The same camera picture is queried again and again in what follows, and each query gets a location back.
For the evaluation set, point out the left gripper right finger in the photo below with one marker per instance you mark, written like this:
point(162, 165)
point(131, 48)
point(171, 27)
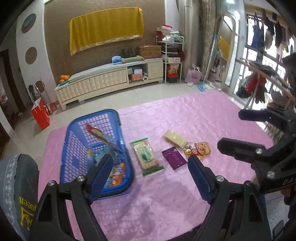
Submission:
point(237, 212)

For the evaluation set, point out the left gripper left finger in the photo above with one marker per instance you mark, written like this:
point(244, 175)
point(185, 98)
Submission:
point(51, 220)

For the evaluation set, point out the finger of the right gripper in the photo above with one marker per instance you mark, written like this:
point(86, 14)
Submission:
point(242, 149)
point(282, 119)

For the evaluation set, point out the orange red snack packet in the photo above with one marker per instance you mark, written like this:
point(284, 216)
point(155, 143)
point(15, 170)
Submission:
point(200, 149)

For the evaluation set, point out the clear soda cracker packet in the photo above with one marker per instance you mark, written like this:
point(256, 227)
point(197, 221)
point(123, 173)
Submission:
point(175, 139)

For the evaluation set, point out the purple snack packet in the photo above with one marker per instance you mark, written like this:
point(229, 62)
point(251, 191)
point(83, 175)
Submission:
point(174, 158)

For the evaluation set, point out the green cracker packet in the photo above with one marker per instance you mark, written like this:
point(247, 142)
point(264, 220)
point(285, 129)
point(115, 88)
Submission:
point(146, 157)

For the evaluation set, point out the clothes drying rack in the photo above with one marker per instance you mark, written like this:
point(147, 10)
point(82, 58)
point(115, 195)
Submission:
point(277, 81)

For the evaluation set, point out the blue cartoon snack bag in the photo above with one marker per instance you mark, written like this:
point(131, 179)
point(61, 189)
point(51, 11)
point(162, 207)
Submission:
point(106, 170)

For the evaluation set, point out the blue plastic basket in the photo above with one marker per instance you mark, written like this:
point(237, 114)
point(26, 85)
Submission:
point(80, 145)

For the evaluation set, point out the pink tablecloth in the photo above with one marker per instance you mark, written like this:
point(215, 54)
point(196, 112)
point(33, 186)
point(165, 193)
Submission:
point(161, 200)

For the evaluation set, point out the red green snack packet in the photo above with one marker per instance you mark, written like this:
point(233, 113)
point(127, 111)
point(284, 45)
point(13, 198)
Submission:
point(102, 137)

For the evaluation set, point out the pink shopping bag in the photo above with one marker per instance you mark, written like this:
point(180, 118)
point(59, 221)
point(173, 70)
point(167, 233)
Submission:
point(194, 75)

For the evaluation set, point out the red paper bag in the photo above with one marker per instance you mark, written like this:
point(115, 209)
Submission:
point(40, 114)

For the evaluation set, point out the white metal shelf rack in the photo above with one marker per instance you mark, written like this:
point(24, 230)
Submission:
point(172, 45)

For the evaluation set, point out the plate of oranges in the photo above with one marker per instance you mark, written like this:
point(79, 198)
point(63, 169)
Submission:
point(64, 78)

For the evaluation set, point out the brown cardboard box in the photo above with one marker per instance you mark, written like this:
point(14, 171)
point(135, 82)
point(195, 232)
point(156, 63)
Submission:
point(150, 51)

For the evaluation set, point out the cream tv cabinet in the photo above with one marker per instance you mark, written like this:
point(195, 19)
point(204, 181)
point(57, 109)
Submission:
point(109, 78)

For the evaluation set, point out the green folded cloth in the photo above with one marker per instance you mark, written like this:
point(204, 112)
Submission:
point(132, 59)

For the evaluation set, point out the blue tissue pack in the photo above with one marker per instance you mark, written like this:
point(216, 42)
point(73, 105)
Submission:
point(116, 59)

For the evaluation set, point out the yellow wall cloth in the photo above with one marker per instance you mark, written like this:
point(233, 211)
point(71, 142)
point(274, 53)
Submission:
point(104, 27)

